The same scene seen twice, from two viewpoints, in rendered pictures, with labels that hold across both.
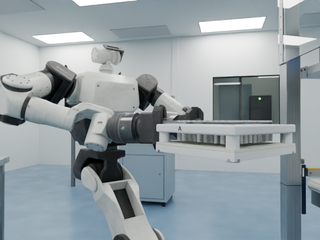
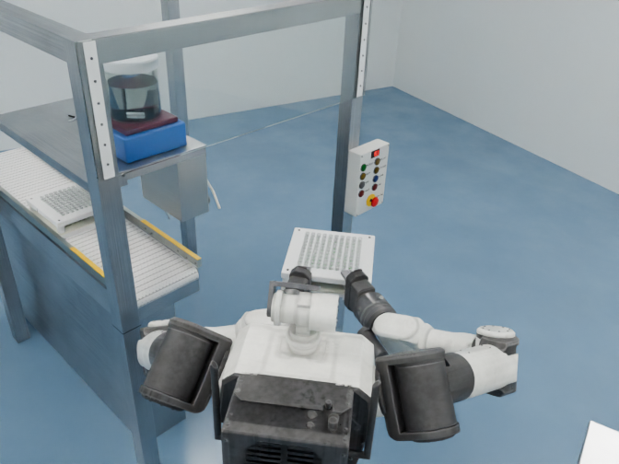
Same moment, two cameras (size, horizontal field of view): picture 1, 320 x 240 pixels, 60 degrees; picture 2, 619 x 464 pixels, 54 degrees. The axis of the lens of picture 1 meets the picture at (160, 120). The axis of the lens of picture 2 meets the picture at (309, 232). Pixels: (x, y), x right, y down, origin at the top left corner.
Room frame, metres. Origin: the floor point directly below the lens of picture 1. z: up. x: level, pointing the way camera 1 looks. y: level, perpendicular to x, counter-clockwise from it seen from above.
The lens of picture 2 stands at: (1.76, 0.81, 1.96)
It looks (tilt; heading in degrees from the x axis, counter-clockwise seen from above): 32 degrees down; 225
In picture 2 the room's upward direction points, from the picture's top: 2 degrees clockwise
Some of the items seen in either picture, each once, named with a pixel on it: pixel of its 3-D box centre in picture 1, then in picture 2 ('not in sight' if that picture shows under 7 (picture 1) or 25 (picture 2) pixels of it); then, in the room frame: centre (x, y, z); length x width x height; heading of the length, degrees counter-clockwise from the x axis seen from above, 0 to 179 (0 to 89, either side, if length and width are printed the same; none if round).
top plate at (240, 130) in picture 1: (224, 128); (330, 255); (0.70, -0.16, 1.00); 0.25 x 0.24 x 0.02; 129
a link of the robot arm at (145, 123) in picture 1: (143, 127); (366, 301); (0.78, 0.05, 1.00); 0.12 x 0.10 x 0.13; 71
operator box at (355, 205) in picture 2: not in sight; (366, 178); (0.13, -0.51, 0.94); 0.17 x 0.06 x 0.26; 2
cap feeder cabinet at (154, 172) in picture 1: (148, 171); not in sight; (3.67, 0.16, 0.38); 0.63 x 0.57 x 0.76; 77
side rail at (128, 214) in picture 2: not in sight; (98, 192); (0.87, -1.26, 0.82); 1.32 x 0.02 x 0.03; 92
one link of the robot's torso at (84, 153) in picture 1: (96, 165); not in sight; (1.26, 0.29, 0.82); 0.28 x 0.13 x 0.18; 39
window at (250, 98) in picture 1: (245, 103); not in sight; (5.83, -1.80, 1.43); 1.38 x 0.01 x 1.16; 77
